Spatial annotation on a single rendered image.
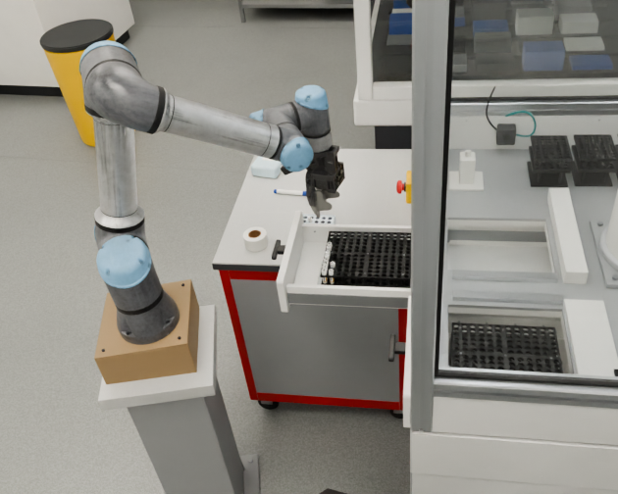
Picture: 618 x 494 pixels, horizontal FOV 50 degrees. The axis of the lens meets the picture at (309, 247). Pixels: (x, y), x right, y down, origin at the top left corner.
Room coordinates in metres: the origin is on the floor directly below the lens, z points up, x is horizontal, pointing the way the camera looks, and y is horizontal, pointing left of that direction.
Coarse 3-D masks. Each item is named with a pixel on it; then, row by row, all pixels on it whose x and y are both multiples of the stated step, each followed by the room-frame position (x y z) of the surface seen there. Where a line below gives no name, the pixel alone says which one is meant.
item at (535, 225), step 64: (512, 0) 0.71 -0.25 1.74; (576, 0) 0.70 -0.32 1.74; (512, 64) 0.71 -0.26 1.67; (576, 64) 0.69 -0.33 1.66; (512, 128) 0.71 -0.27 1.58; (576, 128) 0.69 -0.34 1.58; (448, 192) 0.72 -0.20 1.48; (512, 192) 0.71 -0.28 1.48; (576, 192) 0.69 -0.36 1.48; (448, 256) 0.72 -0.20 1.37; (512, 256) 0.70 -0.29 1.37; (576, 256) 0.68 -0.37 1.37; (448, 320) 0.72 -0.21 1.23; (512, 320) 0.70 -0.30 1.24; (576, 320) 0.68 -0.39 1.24
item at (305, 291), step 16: (304, 224) 1.44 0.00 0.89; (320, 224) 1.43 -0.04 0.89; (336, 224) 1.43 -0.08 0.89; (352, 224) 1.42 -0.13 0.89; (304, 240) 1.44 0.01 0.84; (320, 240) 1.43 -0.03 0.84; (304, 256) 1.38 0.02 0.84; (320, 256) 1.37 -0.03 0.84; (304, 272) 1.31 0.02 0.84; (288, 288) 1.20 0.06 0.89; (304, 288) 1.20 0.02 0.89; (320, 288) 1.19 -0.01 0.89; (336, 288) 1.18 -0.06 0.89; (352, 288) 1.17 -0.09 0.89; (368, 288) 1.16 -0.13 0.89; (384, 288) 1.16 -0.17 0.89; (400, 288) 1.15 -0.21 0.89; (304, 304) 1.20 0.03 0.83; (320, 304) 1.18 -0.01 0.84; (336, 304) 1.18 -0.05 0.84; (352, 304) 1.17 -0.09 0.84; (368, 304) 1.16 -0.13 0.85; (384, 304) 1.15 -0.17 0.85; (400, 304) 1.14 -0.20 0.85
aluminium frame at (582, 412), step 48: (432, 0) 0.72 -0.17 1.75; (432, 48) 0.72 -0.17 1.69; (432, 96) 0.71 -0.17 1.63; (432, 144) 0.71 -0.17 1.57; (432, 192) 0.71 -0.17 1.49; (432, 240) 0.71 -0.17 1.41; (432, 288) 0.71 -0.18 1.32; (432, 336) 0.71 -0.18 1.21; (432, 384) 0.71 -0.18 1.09; (480, 384) 0.70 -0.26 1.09; (528, 384) 0.68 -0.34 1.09; (576, 384) 0.67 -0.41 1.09; (480, 432) 0.69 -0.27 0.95; (528, 432) 0.67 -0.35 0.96; (576, 432) 0.65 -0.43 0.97
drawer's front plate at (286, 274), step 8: (296, 216) 1.44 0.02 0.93; (296, 224) 1.40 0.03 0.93; (296, 232) 1.38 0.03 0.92; (288, 240) 1.34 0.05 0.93; (296, 240) 1.37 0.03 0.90; (288, 248) 1.31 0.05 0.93; (296, 248) 1.36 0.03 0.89; (288, 256) 1.28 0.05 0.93; (296, 256) 1.35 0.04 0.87; (288, 264) 1.26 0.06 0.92; (296, 264) 1.33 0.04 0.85; (280, 272) 1.22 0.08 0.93; (288, 272) 1.25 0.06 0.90; (280, 280) 1.19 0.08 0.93; (288, 280) 1.24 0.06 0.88; (280, 288) 1.19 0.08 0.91; (280, 296) 1.19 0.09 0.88; (280, 304) 1.19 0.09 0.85; (288, 304) 1.21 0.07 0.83
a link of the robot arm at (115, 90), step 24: (96, 72) 1.23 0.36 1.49; (120, 72) 1.23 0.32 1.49; (96, 96) 1.20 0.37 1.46; (120, 96) 1.18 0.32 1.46; (144, 96) 1.19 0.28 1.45; (168, 96) 1.22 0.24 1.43; (120, 120) 1.18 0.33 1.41; (144, 120) 1.17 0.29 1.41; (168, 120) 1.19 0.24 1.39; (192, 120) 1.21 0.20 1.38; (216, 120) 1.23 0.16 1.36; (240, 120) 1.25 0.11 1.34; (216, 144) 1.23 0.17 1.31; (240, 144) 1.23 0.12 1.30; (264, 144) 1.24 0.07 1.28; (288, 144) 1.25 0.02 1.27; (288, 168) 1.24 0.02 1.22
